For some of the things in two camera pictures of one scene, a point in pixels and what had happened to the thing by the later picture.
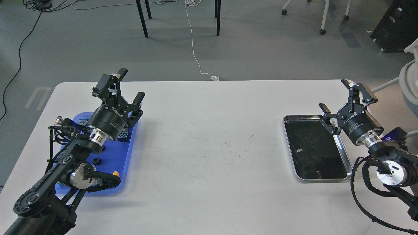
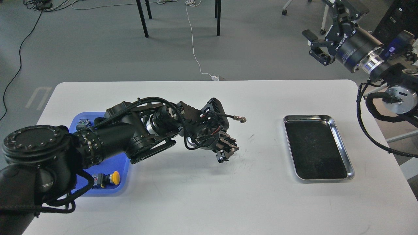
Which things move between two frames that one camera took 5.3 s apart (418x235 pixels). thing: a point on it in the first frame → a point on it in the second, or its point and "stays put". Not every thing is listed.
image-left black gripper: (109, 119) → (228, 145)
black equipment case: (398, 27) stays put
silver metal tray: (317, 155) stays put
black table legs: (217, 9) stays put
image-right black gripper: (356, 123) → (345, 12)
